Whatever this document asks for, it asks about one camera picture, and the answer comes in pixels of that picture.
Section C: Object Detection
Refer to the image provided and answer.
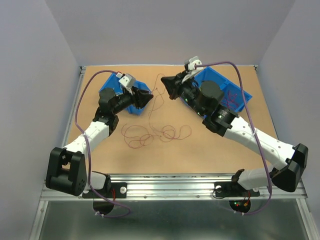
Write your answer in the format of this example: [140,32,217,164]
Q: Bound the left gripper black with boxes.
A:
[112,86,154,115]

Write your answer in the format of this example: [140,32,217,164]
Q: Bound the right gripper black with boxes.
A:
[161,70,206,118]

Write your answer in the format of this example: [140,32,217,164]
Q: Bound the wire bundle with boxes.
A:
[121,73,193,150]

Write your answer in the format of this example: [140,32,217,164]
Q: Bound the red wire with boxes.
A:
[221,89,240,110]

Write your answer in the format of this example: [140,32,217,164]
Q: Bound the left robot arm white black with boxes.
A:
[45,86,153,196]

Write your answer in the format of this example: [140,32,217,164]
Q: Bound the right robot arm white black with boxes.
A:
[161,74,309,195]

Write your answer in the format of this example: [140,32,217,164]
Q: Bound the small blue bin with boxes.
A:
[99,73,151,116]

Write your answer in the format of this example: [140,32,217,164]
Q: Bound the large divided blue bin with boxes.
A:
[194,67,245,113]

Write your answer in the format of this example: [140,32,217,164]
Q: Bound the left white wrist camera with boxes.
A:
[116,72,136,93]

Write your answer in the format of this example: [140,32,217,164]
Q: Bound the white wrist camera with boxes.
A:
[182,56,204,83]
[116,72,136,93]

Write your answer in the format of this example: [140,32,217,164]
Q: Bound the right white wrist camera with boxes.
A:
[182,56,204,83]

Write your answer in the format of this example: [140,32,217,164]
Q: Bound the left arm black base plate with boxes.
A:
[96,180,128,199]

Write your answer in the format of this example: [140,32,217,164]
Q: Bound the aluminium frame rails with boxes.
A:
[29,65,311,240]

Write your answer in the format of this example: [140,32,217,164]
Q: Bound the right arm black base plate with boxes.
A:
[213,181,260,199]

